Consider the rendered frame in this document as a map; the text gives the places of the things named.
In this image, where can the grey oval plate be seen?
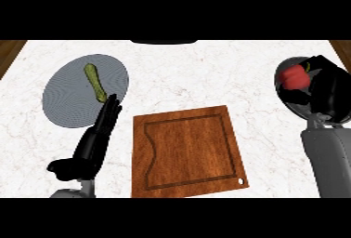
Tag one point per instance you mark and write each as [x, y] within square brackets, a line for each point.
[72, 96]

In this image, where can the dark rounded appliance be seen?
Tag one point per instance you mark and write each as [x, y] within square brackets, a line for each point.
[164, 41]

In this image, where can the red bell pepper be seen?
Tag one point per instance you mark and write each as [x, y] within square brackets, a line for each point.
[295, 77]

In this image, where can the green cucumber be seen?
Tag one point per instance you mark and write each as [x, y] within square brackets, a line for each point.
[94, 81]

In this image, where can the brown wooden cutting board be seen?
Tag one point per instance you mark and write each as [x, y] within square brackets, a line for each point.
[189, 152]

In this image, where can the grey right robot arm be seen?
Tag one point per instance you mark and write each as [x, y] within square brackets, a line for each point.
[329, 161]

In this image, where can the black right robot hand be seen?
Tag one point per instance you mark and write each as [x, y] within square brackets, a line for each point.
[333, 93]

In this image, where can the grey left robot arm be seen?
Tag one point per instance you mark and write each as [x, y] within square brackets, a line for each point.
[75, 191]

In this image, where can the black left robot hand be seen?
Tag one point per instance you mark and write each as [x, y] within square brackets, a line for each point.
[93, 148]

